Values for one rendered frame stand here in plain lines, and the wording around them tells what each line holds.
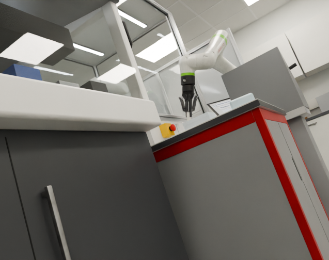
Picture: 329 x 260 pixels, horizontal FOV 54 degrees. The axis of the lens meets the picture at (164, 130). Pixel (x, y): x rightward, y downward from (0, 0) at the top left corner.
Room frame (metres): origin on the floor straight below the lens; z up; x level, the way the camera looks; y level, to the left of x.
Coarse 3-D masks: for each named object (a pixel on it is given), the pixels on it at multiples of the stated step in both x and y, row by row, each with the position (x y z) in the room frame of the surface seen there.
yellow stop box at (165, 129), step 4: (164, 124) 1.69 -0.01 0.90; (168, 124) 1.72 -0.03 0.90; (160, 128) 1.71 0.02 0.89; (164, 128) 1.69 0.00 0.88; (168, 128) 1.70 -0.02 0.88; (164, 132) 1.70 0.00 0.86; (168, 132) 1.69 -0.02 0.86; (172, 132) 1.73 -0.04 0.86; (164, 136) 1.70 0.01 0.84; (168, 136) 1.72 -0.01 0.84
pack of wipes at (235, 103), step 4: (244, 96) 1.20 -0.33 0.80; (248, 96) 1.19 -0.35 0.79; (252, 96) 1.19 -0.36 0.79; (232, 100) 1.21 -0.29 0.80; (236, 100) 1.21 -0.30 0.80; (240, 100) 1.20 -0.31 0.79; (244, 100) 1.20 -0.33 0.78; (248, 100) 1.19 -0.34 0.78; (252, 100) 1.19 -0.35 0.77; (232, 104) 1.21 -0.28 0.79; (236, 104) 1.21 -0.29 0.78; (240, 104) 1.20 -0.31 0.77; (232, 108) 1.21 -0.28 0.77
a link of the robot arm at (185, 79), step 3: (186, 75) 1.90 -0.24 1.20; (189, 75) 1.90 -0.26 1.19; (192, 75) 1.91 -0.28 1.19; (183, 78) 1.91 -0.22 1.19; (186, 78) 1.90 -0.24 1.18; (189, 78) 1.90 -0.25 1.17; (192, 78) 1.91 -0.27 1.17; (183, 81) 1.91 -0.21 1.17; (186, 81) 1.90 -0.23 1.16; (189, 81) 1.90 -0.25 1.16; (192, 81) 1.91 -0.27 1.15; (183, 84) 1.92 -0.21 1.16; (186, 84) 1.92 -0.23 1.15; (189, 84) 1.92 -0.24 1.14; (192, 84) 1.93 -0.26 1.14
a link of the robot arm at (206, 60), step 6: (216, 36) 2.05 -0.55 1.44; (210, 42) 2.02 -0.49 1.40; (216, 42) 1.99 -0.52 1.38; (222, 42) 2.03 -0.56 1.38; (210, 48) 1.91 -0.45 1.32; (216, 48) 1.94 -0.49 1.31; (222, 48) 2.03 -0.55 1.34; (198, 54) 1.86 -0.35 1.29; (204, 54) 1.84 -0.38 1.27; (210, 54) 1.84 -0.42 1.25; (216, 54) 1.91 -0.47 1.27; (198, 60) 1.85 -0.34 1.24; (204, 60) 1.84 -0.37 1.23; (210, 60) 1.83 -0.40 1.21; (198, 66) 1.87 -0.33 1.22; (204, 66) 1.86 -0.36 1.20; (210, 66) 1.86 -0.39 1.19
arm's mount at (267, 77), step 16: (256, 64) 1.85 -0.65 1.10; (272, 64) 1.81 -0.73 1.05; (224, 80) 1.96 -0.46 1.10; (240, 80) 1.91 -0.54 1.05; (256, 80) 1.87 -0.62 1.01; (272, 80) 1.83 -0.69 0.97; (288, 80) 1.79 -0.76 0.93; (240, 96) 1.93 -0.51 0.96; (256, 96) 1.89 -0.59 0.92; (272, 96) 1.84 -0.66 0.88; (288, 96) 1.81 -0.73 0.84
